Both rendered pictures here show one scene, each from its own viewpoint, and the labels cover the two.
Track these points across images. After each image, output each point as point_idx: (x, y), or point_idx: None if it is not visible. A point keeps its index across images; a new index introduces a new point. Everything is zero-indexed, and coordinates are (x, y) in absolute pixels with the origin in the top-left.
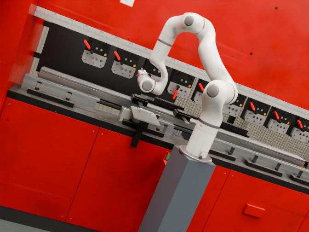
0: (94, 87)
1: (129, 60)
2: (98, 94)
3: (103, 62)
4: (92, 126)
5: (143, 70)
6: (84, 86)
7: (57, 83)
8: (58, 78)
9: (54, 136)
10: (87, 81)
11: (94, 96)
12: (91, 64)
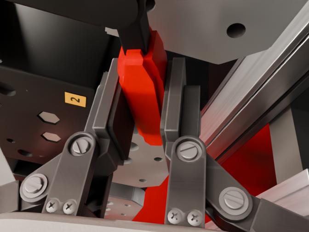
0: (263, 76)
1: (48, 124)
2: (294, 67)
3: (113, 199)
4: None
5: (95, 23)
6: (250, 100)
7: (228, 144)
8: (216, 141)
9: None
10: (243, 57)
11: (290, 193)
12: (131, 217)
